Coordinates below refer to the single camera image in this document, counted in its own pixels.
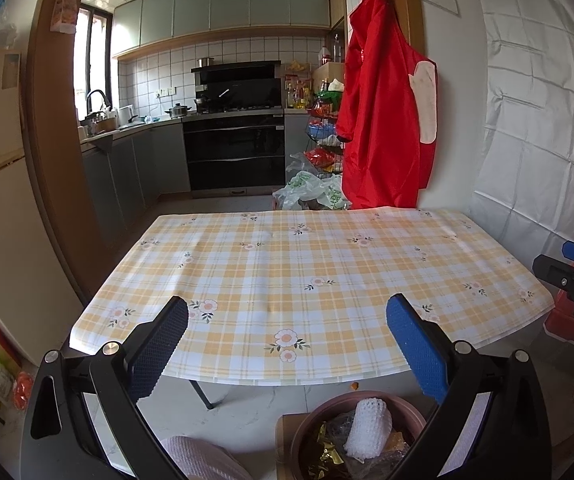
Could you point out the black integrated stove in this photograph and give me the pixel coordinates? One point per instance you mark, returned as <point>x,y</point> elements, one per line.
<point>234,155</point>

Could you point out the steel pot with lid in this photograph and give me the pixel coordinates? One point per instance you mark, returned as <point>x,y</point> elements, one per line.
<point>178,111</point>

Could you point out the orange sachet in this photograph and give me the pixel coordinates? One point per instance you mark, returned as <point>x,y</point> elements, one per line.
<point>396,442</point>

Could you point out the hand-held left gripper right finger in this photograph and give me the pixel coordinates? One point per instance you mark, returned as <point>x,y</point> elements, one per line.
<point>414,347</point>

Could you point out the steel pot on hood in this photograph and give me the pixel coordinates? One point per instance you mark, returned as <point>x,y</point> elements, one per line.
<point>206,62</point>

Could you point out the kitchen window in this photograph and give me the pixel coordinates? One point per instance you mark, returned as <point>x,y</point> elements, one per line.
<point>94,60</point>

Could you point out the orange mesh bag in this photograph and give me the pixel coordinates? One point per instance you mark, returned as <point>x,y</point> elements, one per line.
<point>23,391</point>

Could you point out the grey base cabinets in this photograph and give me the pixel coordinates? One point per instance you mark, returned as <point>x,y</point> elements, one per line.
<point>132,180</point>

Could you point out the plaid floral tablecloth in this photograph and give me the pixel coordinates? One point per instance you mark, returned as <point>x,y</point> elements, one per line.
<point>292,270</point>

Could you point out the red apron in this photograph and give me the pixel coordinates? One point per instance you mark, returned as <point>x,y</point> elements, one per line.
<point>382,125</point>

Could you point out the row of condiment bottles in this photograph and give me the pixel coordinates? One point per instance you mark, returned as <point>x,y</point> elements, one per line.
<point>299,90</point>

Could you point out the clear glass bottle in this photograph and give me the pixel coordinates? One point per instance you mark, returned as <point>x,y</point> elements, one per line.
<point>337,50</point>

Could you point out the person's left leg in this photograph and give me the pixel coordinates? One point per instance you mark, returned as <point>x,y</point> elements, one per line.
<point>202,462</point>

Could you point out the narrow grey cabinet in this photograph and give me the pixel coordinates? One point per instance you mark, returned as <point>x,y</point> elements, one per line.
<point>297,135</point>

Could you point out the wooden door frame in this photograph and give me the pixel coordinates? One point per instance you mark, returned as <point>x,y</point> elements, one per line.
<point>59,135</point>

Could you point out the clear plastic wrapper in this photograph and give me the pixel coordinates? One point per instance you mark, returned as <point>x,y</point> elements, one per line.
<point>339,430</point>

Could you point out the white wall socket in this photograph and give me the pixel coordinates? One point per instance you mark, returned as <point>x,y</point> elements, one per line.
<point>165,92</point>

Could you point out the white electric kettle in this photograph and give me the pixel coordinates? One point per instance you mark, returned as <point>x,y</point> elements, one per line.
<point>125,114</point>

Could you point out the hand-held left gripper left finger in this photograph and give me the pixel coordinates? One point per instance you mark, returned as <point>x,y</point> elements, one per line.
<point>159,345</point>

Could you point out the curved steel faucet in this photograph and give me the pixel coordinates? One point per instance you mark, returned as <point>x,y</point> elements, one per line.
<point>98,96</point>

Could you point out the clear crumpled plastic bag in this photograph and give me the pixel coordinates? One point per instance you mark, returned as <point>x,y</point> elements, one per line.
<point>298,162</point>

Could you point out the brown plastic bin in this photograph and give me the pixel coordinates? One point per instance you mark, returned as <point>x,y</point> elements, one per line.
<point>299,452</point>

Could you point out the white wall cloth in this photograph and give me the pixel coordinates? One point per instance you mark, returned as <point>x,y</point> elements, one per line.
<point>527,125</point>

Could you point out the cartoon paper hanger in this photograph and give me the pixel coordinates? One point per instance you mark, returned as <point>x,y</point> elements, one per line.
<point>64,7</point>

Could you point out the pale green wall cabinets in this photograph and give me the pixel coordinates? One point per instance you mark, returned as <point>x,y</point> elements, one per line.
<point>217,10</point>

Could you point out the dining table with black legs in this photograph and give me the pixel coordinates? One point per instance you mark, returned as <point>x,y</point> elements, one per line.
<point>202,395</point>

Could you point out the black range hood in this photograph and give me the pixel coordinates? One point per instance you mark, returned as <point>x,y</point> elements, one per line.
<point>239,82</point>

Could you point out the gold foil wrapper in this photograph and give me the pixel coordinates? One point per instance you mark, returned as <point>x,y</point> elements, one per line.
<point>324,456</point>

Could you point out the green-print plastic bag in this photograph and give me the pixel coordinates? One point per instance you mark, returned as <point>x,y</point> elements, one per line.
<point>299,190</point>
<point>337,195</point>

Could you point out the paper note on fridge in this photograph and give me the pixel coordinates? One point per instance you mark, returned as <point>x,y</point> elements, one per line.
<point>12,71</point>

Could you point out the white foam net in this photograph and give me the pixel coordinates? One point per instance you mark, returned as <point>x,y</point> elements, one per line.
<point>367,425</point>

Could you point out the brown cardboard sheet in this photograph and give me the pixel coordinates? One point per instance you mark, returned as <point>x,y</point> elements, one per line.
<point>283,450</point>

